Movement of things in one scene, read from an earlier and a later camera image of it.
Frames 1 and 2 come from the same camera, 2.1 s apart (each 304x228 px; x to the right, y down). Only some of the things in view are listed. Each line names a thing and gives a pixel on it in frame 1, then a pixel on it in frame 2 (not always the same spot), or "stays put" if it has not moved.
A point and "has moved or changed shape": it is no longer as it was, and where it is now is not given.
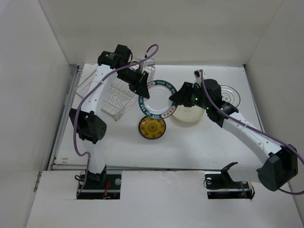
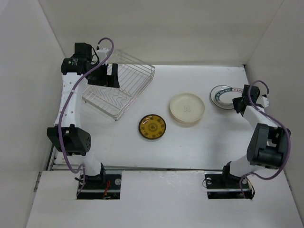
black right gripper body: x=196 y=98 to x=235 y=102
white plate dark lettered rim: x=158 y=106 to x=227 y=95
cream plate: x=188 y=114 stays put
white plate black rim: x=229 y=95 has moved or changed shape
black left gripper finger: x=142 y=89 to x=112 y=80
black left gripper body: x=131 y=77 to x=98 y=77
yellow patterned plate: x=152 y=128 stays put
